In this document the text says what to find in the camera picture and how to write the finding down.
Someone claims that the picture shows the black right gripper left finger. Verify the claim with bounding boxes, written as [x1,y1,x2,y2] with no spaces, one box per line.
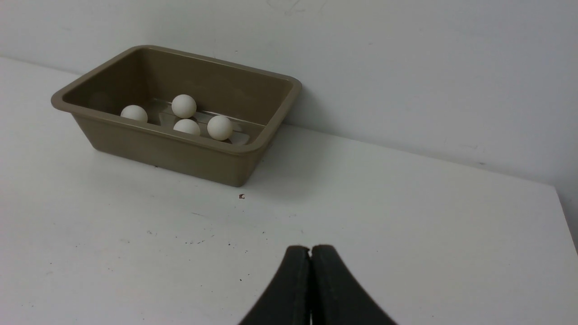
[240,246,311,325]

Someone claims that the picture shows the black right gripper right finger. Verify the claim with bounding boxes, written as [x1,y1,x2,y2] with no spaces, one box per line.
[311,245,396,325]

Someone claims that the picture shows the white ball with dark mark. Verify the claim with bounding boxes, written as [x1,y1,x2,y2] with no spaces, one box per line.
[171,94,197,119]

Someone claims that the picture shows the tan plastic bin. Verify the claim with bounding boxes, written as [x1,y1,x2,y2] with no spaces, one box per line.
[51,45,302,187]

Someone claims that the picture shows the white ball with logo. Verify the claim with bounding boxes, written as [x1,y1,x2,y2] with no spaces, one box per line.
[120,105,148,123]

